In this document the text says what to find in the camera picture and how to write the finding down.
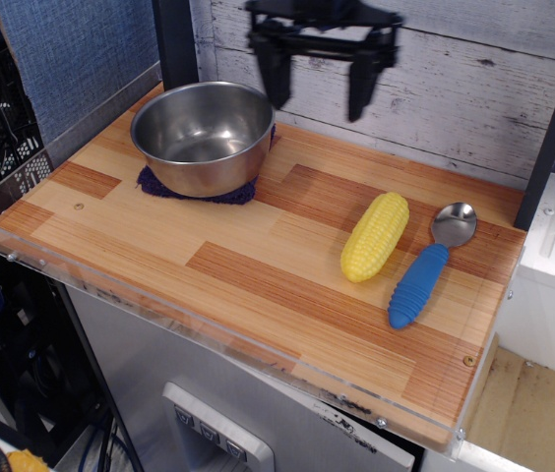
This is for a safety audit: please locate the silver metal pot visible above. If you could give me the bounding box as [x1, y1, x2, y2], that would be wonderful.
[130, 82, 275, 198]

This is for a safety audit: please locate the blue fabric partition panel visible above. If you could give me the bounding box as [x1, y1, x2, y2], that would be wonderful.
[0, 1, 160, 144]

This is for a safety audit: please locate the blue handled metal spoon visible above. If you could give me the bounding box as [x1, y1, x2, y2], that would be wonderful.
[388, 202, 477, 329]

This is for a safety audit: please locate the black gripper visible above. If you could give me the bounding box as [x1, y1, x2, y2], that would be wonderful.
[244, 1, 403, 122]

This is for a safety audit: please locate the purple rag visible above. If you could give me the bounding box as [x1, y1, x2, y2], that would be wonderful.
[131, 121, 276, 200]

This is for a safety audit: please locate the yellow plastic corn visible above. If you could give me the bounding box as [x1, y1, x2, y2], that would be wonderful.
[340, 192, 410, 283]

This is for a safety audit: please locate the silver toy fridge cabinet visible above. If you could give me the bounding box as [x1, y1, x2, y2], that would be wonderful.
[67, 288, 424, 471]

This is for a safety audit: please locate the clear acrylic table guard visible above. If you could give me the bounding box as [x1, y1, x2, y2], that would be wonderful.
[0, 63, 527, 461]

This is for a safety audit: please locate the black metal post left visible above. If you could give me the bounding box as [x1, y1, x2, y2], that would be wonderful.
[152, 0, 199, 90]

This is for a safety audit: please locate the yellow black object corner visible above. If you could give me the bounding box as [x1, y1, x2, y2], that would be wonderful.
[0, 448, 51, 472]

